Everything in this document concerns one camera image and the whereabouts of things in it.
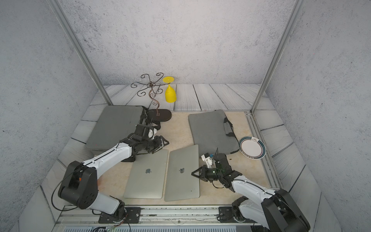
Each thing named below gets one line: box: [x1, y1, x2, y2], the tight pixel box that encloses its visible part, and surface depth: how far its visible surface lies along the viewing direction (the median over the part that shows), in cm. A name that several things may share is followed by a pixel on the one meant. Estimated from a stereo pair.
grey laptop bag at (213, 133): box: [188, 110, 241, 157], surface depth 104 cm
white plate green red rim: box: [238, 136, 267, 160], surface depth 101 cm
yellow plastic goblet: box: [162, 76, 177, 103], surface depth 101 cm
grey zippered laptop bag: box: [85, 105, 144, 150], surface depth 106 cm
